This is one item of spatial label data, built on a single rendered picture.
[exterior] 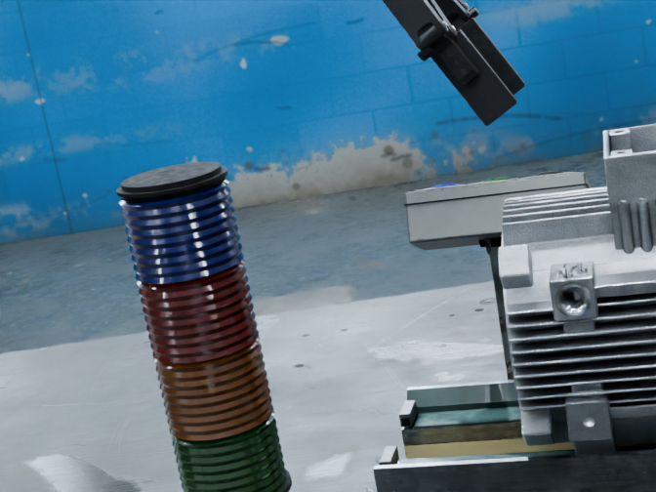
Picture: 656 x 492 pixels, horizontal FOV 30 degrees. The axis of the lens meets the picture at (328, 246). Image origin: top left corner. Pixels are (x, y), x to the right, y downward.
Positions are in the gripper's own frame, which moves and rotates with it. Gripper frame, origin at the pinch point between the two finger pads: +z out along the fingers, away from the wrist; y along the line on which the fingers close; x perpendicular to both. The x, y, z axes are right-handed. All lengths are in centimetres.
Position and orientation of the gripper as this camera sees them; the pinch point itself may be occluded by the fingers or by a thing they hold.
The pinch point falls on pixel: (484, 76)
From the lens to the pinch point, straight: 97.9
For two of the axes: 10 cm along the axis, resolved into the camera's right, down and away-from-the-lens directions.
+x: -7.4, 5.7, 3.6
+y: 2.3, -2.9, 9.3
